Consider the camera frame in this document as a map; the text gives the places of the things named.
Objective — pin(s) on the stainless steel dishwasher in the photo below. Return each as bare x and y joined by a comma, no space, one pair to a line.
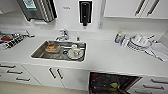
111,85

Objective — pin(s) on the white mug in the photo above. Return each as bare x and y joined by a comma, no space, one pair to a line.
75,50

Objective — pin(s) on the small chrome sink button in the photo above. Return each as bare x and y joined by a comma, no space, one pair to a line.
78,38

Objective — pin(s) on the white plate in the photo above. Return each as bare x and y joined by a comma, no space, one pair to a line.
75,56

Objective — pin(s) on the chrome sink faucet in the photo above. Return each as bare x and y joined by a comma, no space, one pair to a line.
62,35

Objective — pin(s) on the orange dish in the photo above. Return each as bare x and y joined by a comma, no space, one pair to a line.
52,48

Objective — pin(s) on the blue white soap bottle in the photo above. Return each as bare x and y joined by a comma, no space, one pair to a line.
118,37

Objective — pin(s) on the white two-door base cabinet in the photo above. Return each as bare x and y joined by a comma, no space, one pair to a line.
56,76

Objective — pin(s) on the small clear jar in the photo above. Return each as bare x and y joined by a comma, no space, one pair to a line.
124,40

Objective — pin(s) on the stainless steel sink basin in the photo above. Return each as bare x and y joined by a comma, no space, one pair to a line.
38,54

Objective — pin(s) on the stacked white dishes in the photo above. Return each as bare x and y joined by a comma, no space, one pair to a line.
141,43

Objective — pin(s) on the grey paper towel dispenser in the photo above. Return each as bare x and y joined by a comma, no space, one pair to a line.
38,10

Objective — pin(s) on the white drawer stack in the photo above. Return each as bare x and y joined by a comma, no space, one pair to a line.
18,75

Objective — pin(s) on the white grey dish cloth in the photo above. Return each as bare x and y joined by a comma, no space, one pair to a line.
160,51

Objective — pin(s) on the white narrow drawer cabinet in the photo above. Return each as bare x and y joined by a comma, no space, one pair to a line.
150,86

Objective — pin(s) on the small red dish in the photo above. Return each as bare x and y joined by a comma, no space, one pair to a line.
4,38

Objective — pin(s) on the white wall outlet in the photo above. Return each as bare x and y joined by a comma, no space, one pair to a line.
100,25

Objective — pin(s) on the black wall soap dispenser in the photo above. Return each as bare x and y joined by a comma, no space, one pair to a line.
85,12

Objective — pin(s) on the small wall label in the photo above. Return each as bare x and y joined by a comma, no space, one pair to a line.
66,8

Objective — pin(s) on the white upper wall cabinet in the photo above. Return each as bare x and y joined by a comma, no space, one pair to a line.
136,8

